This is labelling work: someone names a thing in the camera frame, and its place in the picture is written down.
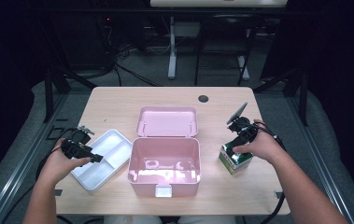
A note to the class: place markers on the short white desk leg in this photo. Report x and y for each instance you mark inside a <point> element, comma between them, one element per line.
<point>243,70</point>

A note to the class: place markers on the person's left hand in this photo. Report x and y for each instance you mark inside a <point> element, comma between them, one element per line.
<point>56,165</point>

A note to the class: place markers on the aluminium floor rail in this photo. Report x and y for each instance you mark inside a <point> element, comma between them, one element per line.
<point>318,149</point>
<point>16,168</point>

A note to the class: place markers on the long white desk leg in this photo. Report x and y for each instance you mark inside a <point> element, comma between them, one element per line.
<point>172,56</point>

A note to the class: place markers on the black chair frame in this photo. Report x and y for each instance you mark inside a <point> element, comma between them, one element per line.
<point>224,49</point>

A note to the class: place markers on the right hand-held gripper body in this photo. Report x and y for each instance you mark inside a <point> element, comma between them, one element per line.
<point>243,130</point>

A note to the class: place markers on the grey table grommet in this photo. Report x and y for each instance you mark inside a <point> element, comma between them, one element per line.
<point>203,99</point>

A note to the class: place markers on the green carton box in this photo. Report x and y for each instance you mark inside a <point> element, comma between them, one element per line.
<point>238,163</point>

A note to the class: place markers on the pink storage box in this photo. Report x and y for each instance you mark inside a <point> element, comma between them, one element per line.
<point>165,152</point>

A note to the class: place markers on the black floor socket frame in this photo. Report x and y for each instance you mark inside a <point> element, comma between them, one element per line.
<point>49,133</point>

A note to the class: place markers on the person's right hand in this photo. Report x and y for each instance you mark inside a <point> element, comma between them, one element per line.
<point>266,147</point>

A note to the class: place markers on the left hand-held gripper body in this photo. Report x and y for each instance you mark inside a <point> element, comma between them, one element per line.
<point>76,146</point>

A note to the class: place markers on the black metal stand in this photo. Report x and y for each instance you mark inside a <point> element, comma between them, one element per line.
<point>49,93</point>
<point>304,96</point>

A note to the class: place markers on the dark computer case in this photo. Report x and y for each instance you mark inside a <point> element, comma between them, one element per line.
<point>84,43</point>

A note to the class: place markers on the grey tape strip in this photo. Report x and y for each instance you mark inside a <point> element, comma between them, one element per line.
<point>279,195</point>
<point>58,192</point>

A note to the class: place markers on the white divided tray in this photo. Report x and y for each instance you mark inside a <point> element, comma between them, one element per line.
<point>109,146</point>

